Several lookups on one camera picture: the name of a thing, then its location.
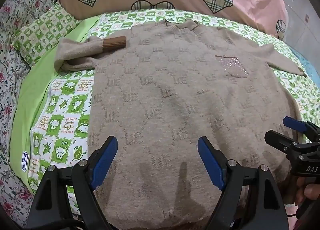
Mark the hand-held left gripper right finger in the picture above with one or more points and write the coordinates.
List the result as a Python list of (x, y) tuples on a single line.
[(208, 157)]

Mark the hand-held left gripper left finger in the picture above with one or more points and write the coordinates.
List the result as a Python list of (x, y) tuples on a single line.
[(106, 156)]

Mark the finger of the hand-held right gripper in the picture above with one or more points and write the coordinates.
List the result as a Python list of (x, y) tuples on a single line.
[(280, 141), (295, 123)]

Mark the beige knit sweater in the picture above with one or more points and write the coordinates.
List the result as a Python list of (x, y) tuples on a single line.
[(162, 90)]

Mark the person's right hand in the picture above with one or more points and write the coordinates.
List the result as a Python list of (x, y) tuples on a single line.
[(310, 190)]

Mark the green checked bed sheet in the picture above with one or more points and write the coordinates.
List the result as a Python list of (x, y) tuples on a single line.
[(70, 110)]

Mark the light blue cloth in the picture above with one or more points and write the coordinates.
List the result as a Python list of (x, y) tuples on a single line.
[(303, 62)]

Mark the green checked pillow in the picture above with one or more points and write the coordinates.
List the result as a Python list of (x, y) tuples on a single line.
[(42, 35)]

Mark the floral blanket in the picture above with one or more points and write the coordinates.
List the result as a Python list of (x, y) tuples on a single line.
[(15, 20)]

